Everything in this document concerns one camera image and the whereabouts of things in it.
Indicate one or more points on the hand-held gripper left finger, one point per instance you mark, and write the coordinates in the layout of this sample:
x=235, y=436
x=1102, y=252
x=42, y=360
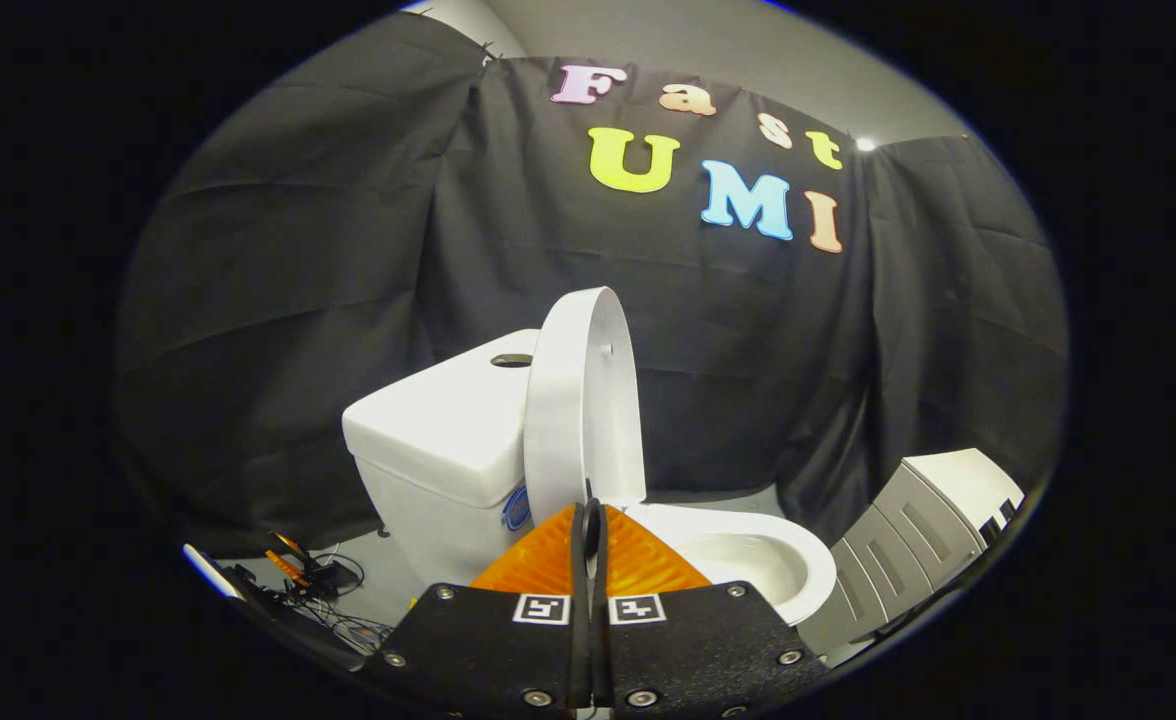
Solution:
x=508, y=650

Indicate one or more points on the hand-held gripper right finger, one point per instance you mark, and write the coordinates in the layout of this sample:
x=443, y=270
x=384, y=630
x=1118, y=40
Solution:
x=688, y=650

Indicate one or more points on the white toilet lid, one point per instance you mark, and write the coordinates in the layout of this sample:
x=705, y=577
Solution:
x=578, y=420

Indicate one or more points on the white ceramic toilet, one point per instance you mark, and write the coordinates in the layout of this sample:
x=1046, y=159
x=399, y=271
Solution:
x=438, y=430

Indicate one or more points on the grey drawer cabinet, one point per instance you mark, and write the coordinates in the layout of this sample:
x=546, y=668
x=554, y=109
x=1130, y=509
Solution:
x=908, y=530

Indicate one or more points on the white flat panel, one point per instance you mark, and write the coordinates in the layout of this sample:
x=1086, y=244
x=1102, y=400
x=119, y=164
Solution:
x=210, y=570

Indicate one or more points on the black backdrop cloth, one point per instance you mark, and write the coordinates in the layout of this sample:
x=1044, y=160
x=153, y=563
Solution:
x=298, y=350

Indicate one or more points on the small ceiling spot light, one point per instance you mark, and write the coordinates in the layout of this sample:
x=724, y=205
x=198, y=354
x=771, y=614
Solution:
x=864, y=144

